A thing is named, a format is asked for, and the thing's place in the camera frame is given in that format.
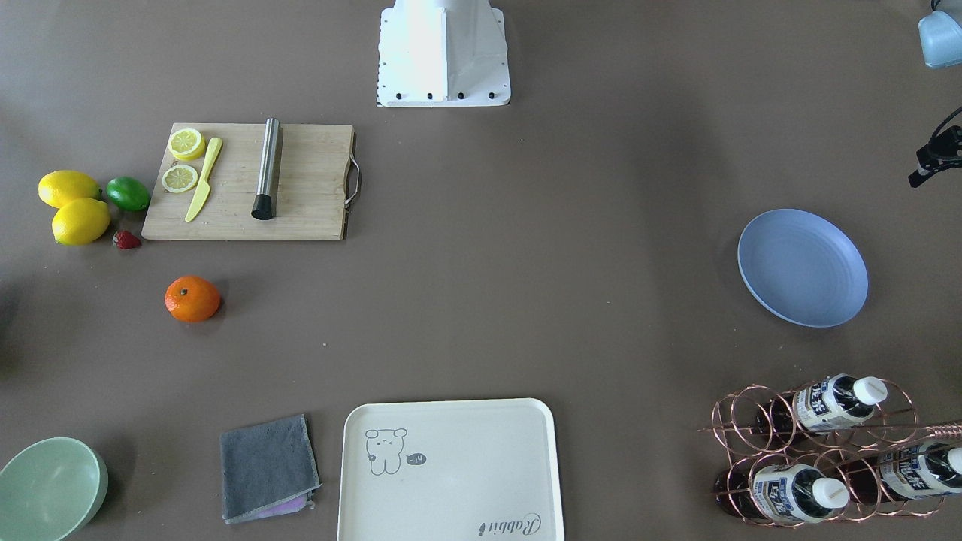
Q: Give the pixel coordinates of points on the green lime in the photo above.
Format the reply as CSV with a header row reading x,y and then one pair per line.
x,y
128,194

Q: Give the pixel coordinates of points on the back tea bottle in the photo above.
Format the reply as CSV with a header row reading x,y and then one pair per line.
x,y
837,402
928,470

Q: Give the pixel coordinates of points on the yellow plastic knife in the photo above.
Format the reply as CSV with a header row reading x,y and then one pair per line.
x,y
202,189

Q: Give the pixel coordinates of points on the red strawberry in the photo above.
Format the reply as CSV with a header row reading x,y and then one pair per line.
x,y
125,240

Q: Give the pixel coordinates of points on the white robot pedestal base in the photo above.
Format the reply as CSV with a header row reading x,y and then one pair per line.
x,y
442,54

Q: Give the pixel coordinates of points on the lemon slice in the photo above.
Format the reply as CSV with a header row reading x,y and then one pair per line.
x,y
179,178
186,144

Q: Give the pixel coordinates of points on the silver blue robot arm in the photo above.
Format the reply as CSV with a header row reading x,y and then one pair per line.
x,y
940,35

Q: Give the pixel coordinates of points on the upper lemon slice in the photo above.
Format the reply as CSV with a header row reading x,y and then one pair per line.
x,y
179,178

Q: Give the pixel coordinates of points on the grey folded cloth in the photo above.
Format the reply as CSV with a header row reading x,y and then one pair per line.
x,y
267,470

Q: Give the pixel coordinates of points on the front tea bottle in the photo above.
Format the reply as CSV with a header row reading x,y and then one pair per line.
x,y
785,495

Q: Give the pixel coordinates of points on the steel muddler black tip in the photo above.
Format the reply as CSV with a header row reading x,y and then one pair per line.
x,y
266,198

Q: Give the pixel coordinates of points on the green bowl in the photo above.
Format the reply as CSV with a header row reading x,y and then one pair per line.
x,y
51,489

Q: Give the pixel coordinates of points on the lower lemon slice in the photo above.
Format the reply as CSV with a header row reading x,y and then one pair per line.
x,y
186,144

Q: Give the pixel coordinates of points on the blue round plate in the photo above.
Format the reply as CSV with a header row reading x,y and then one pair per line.
x,y
802,268

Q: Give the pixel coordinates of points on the whole lemon near strawberry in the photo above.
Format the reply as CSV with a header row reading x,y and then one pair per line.
x,y
81,221

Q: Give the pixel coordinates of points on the tea bottle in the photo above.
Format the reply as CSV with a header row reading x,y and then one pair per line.
x,y
928,470
837,402
785,495

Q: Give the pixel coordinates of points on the whole lemon outer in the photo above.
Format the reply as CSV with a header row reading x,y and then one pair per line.
x,y
58,188

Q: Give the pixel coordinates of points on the cream rabbit tray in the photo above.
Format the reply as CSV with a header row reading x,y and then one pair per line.
x,y
451,470

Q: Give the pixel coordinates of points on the wooden cutting board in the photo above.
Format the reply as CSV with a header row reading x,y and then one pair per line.
x,y
311,190

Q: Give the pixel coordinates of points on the copper wire bottle rack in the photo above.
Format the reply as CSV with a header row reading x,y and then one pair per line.
x,y
894,425

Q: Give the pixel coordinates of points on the orange mandarin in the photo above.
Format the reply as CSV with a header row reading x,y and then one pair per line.
x,y
192,298

